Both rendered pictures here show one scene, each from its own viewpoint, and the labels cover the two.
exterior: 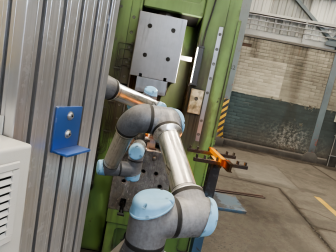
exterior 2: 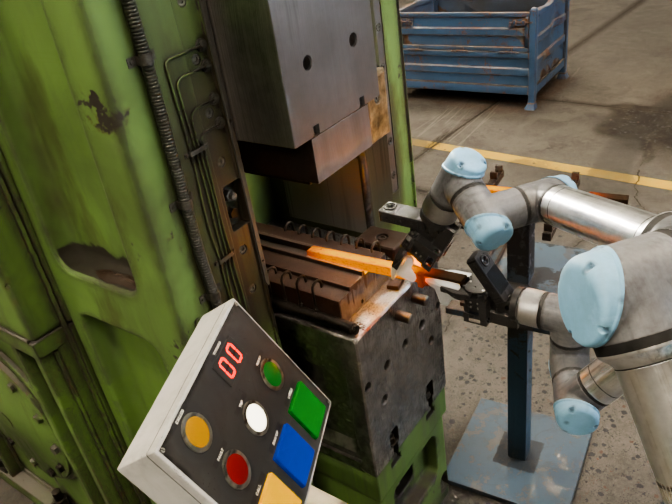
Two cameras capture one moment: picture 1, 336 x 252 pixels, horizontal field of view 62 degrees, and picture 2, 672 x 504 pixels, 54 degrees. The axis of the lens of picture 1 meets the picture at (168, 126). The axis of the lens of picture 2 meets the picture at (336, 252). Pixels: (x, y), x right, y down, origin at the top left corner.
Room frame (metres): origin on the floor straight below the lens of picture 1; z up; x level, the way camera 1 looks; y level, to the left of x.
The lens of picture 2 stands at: (1.04, 1.15, 1.83)
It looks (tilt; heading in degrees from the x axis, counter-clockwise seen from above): 31 degrees down; 311
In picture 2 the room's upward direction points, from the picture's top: 9 degrees counter-clockwise
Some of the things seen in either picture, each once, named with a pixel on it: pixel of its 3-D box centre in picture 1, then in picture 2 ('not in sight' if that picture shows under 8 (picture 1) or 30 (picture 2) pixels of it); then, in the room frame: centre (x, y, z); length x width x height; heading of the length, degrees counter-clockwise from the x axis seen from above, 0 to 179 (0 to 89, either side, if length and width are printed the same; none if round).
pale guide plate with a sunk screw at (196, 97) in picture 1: (195, 101); (374, 106); (1.96, -0.15, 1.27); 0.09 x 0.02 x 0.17; 91
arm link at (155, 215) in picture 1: (152, 216); not in sight; (0.75, -0.01, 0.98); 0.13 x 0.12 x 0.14; 114
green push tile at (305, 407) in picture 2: not in sight; (305, 410); (1.67, 0.57, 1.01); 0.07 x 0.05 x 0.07; 116
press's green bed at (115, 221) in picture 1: (134, 224); (341, 449); (2.05, 0.11, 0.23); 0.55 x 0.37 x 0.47; 1
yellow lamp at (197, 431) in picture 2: not in sight; (197, 432); (1.66, 0.79, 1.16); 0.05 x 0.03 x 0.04; 91
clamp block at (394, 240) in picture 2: not in sight; (383, 247); (1.89, -0.02, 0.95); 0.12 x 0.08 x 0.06; 1
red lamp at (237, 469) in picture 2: not in sight; (236, 469); (1.62, 0.77, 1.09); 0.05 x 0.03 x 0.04; 91
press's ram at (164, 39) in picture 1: (165, 52); (257, 12); (2.04, 0.12, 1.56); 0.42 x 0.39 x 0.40; 1
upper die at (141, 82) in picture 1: (153, 85); (267, 132); (2.04, 0.16, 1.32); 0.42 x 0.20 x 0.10; 1
